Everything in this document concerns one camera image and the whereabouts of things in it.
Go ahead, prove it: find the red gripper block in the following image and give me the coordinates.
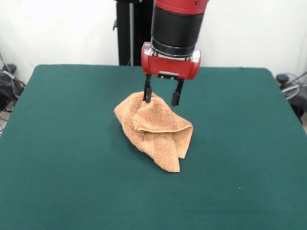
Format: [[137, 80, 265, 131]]
[[141, 42, 201, 107]]

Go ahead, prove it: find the orange terry towel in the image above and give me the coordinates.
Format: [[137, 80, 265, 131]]
[[113, 91, 194, 173]]

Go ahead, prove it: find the dark green table cloth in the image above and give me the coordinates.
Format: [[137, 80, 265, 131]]
[[0, 64, 307, 230]]

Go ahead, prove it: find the black equipment block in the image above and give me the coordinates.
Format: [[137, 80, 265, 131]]
[[286, 90, 307, 125]]

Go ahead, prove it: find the black robot pedestal frame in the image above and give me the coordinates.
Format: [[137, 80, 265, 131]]
[[112, 0, 154, 67]]

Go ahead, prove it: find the black cable bundle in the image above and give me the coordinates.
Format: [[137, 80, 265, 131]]
[[0, 71, 26, 113]]

